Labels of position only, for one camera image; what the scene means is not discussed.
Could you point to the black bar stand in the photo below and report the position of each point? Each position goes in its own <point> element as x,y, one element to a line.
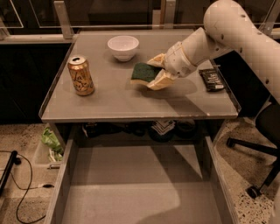
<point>7,170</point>

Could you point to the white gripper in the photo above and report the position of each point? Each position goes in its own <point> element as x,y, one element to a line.
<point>178,60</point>

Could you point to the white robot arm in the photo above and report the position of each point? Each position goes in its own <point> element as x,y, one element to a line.
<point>228,27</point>

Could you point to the clear plastic bin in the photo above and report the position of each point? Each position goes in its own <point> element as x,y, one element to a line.
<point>41,157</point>

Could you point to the green plastic bag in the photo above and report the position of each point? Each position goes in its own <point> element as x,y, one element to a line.
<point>55,150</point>

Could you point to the white ceramic bowl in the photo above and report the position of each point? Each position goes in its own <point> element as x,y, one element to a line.
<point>123,47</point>

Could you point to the metal railing frame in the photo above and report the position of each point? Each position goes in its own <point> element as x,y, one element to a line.
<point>61,21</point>

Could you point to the grey cabinet counter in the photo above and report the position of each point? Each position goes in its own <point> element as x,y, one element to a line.
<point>116,99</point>

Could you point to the gold soda can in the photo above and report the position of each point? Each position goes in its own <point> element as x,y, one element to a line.
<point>78,68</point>

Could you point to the black snack packet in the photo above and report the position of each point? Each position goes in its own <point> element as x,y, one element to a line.
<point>211,80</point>

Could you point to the grey open top drawer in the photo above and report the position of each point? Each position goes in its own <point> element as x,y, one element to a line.
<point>125,179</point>

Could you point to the green yellow sponge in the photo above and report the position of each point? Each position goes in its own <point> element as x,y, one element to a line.
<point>143,73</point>

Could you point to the black white patterned item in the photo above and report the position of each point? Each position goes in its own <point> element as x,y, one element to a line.
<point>163,127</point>

